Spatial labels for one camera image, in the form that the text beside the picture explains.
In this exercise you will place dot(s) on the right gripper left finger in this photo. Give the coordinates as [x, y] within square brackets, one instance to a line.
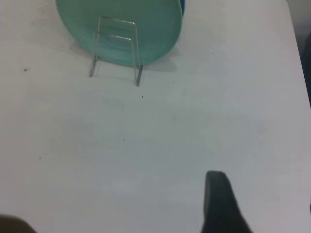
[12, 225]

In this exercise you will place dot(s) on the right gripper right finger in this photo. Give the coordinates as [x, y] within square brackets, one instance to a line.
[218, 206]

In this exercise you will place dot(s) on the blue round plate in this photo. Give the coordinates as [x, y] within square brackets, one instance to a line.
[183, 6]

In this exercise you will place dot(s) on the green round plate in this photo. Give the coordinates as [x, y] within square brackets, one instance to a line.
[77, 14]

